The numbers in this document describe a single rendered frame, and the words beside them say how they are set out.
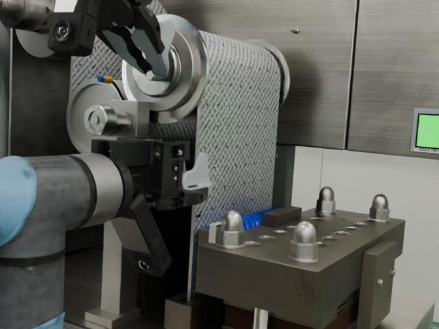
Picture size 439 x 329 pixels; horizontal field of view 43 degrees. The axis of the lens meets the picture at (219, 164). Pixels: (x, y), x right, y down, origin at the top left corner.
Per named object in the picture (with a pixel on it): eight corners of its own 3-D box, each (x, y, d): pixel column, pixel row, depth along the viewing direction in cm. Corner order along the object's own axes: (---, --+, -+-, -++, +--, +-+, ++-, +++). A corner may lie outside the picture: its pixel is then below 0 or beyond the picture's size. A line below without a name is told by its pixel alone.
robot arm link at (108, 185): (95, 235, 54) (38, 221, 58) (127, 228, 58) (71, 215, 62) (98, 158, 53) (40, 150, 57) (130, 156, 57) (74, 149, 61)
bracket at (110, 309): (81, 322, 76) (89, 98, 73) (113, 309, 82) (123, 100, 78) (108, 331, 74) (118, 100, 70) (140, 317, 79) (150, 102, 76)
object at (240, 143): (190, 241, 76) (197, 104, 74) (268, 217, 95) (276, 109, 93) (193, 241, 75) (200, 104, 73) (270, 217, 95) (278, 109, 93)
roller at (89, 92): (64, 155, 86) (66, 76, 85) (164, 149, 108) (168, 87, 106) (123, 162, 80) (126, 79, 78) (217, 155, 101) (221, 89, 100)
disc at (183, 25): (119, 120, 80) (123, 15, 79) (121, 120, 81) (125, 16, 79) (204, 126, 73) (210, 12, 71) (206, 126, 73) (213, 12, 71)
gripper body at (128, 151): (195, 141, 67) (129, 143, 57) (192, 211, 68) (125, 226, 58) (146, 136, 71) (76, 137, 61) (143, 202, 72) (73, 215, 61)
